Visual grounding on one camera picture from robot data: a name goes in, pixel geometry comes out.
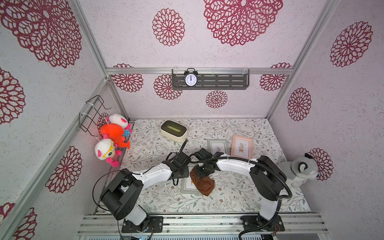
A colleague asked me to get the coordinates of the black wire basket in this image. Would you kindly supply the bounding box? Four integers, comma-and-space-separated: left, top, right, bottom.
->
78, 95, 111, 137

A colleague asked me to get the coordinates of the grey husky plush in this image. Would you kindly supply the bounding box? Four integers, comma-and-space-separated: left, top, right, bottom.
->
277, 153, 319, 189

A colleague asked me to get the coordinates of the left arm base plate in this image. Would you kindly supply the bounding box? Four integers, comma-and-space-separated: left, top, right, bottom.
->
122, 216, 164, 234

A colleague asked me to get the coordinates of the brown cloth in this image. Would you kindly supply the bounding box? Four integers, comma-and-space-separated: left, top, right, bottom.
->
190, 166, 215, 196

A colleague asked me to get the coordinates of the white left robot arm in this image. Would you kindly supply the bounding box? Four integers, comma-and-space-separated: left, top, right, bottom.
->
100, 152, 191, 229

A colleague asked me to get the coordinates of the pink picture frame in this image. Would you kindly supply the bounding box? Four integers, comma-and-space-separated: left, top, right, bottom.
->
231, 135, 254, 159

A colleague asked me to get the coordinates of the black alarm clock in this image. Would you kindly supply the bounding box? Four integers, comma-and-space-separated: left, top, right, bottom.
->
184, 68, 199, 87

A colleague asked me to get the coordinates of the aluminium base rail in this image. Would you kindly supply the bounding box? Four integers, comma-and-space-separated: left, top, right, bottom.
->
76, 213, 329, 240

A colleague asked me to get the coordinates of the orange plush toy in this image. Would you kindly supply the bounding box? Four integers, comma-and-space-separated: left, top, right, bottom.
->
100, 124, 131, 149

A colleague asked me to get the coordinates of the white plush with glasses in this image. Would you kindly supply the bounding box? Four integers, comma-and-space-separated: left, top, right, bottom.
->
95, 139, 122, 168

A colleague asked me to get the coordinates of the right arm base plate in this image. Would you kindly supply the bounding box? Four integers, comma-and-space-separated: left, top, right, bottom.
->
240, 215, 285, 232

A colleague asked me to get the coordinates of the cream tissue box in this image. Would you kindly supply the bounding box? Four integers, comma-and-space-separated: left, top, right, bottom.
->
160, 120, 189, 143

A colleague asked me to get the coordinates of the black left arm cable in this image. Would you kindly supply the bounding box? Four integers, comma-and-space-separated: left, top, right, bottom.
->
92, 138, 190, 240

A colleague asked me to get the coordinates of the green picture frame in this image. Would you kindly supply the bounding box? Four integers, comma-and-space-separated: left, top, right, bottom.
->
207, 139, 230, 155
181, 164, 202, 195

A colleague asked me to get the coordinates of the white pink plush toy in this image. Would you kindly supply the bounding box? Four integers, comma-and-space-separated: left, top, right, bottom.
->
107, 114, 131, 130

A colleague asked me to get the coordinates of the grey wall shelf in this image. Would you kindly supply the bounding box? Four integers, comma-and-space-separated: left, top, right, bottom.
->
171, 69, 250, 90

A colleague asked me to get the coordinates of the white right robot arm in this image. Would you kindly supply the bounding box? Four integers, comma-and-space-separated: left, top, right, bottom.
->
192, 148, 293, 221

